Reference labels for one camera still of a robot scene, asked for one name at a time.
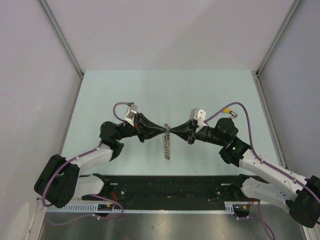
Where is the black white tag key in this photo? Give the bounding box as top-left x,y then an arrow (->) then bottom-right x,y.
229,111 -> 238,119

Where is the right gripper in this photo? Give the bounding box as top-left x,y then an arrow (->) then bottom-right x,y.
169,119 -> 226,147

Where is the white cable duct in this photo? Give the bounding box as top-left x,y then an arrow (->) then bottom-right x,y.
46,201 -> 250,214

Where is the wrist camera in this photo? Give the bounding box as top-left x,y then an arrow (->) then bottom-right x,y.
124,102 -> 138,127
189,108 -> 206,133

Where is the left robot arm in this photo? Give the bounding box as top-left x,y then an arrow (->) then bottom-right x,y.
34,113 -> 166,208

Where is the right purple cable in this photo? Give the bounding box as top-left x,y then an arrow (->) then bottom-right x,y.
202,101 -> 320,238

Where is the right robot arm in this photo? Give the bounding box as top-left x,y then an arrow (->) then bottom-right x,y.
170,118 -> 320,228

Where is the yellow tag key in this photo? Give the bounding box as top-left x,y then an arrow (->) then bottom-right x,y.
222,108 -> 231,113

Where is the metal keyring holder disc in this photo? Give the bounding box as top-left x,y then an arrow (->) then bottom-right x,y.
162,123 -> 171,160

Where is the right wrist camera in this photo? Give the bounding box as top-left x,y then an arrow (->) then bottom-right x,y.
189,108 -> 206,133

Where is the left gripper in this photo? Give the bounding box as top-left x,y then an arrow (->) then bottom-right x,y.
115,111 -> 166,143

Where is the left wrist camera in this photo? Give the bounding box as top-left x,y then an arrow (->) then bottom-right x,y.
124,102 -> 138,127

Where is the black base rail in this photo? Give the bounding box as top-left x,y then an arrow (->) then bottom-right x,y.
81,174 -> 253,211

